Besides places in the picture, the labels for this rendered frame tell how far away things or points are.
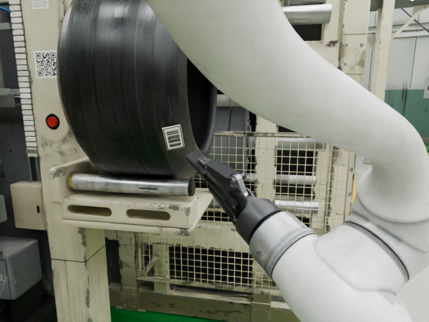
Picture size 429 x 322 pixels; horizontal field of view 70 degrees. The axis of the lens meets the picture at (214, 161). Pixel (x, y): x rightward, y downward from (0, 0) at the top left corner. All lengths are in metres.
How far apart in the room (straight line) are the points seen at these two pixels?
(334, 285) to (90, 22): 0.65
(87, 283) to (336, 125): 0.99
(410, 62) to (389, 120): 9.61
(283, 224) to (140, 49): 0.43
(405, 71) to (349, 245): 9.52
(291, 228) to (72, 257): 0.81
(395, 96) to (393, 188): 9.37
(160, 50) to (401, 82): 9.37
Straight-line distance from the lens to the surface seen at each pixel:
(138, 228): 0.83
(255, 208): 0.47
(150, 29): 0.68
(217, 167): 0.53
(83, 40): 0.73
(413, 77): 9.90
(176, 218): 0.78
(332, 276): 0.41
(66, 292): 1.19
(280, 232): 0.44
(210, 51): 0.18
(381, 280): 0.42
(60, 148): 1.01
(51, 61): 1.00
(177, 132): 0.68
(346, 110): 0.26
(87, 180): 0.89
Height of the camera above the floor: 1.12
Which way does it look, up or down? 11 degrees down
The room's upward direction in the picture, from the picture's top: straight up
